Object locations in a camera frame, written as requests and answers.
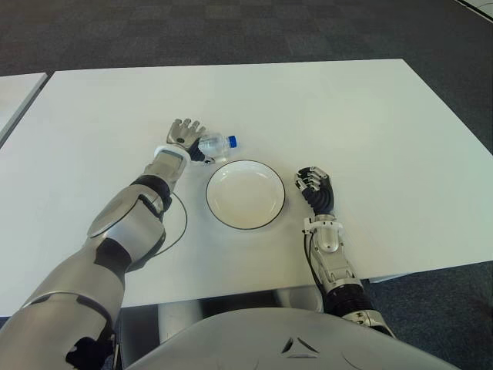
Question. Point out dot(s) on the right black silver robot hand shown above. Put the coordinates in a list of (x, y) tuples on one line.
[(322, 194)]

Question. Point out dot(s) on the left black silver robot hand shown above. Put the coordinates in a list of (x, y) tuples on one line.
[(183, 135)]

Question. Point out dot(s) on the clear water bottle blue cap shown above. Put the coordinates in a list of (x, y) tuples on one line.
[(216, 144)]

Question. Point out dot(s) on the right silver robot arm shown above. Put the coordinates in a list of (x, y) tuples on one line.
[(335, 262)]

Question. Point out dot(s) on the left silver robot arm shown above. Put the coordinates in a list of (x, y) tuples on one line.
[(127, 219)]

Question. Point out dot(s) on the white plate black rim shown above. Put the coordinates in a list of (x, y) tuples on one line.
[(246, 196)]

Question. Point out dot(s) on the grey robot torso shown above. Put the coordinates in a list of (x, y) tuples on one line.
[(269, 343)]

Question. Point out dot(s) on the white neighbouring table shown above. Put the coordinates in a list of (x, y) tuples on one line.
[(17, 96)]

